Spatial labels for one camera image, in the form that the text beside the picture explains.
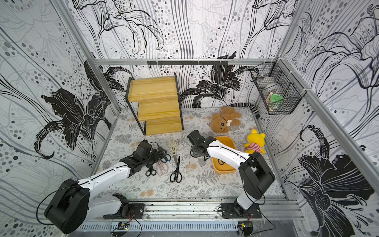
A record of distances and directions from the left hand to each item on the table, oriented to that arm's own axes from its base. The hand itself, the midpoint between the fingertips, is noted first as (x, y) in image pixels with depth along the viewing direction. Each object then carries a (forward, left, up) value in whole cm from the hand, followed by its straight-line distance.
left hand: (164, 157), depth 88 cm
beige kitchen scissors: (+10, -4, -3) cm, 11 cm away
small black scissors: (-7, +8, -4) cm, 11 cm away
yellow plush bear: (+11, -57, +3) cm, 58 cm away
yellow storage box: (-3, -33, -3) cm, 34 cm away
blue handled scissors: (0, -1, -3) cm, 4 cm away
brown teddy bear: (+24, -36, +5) cm, 43 cm away
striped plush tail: (+48, -65, -2) cm, 81 cm away
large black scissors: (-9, -8, -4) cm, 13 cm away
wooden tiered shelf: (+35, +8, +11) cm, 37 cm away
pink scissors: (-5, +2, -5) cm, 7 cm away
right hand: (+6, -22, +2) cm, 23 cm away
